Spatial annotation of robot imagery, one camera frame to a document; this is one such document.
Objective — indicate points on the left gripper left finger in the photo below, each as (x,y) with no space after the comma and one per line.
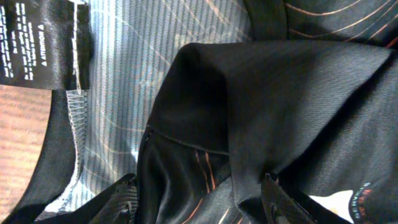
(122,205)

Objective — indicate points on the black jersey with orange lines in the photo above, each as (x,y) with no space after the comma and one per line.
(200,99)

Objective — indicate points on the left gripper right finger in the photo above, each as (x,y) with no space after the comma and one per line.
(278,206)

